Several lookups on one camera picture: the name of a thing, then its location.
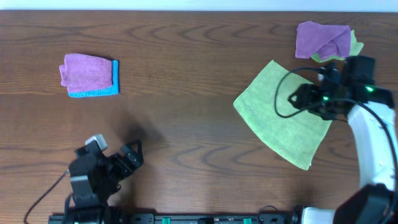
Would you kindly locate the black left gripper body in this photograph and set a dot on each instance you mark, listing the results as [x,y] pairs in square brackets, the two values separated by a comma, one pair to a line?
[123,160]

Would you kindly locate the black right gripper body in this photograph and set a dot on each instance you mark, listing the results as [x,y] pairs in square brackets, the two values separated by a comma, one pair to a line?
[310,96]

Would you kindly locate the light green cloth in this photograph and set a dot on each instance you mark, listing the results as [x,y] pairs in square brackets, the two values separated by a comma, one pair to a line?
[296,139]

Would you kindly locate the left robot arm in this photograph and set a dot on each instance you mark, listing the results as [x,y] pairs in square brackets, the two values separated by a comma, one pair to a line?
[94,177]

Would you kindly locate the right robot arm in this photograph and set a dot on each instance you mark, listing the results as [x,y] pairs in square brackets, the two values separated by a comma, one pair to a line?
[369,111]

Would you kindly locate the folded blue cloth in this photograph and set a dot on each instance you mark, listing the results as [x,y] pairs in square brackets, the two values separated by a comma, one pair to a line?
[109,91]

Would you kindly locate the crumpled green cloth under purple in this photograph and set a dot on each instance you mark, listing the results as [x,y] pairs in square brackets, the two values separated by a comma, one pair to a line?
[355,49]

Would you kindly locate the folded pink cloth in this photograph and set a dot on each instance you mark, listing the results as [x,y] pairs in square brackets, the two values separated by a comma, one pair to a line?
[81,72]

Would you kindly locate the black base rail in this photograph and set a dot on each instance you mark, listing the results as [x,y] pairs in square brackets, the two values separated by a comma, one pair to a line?
[148,218]

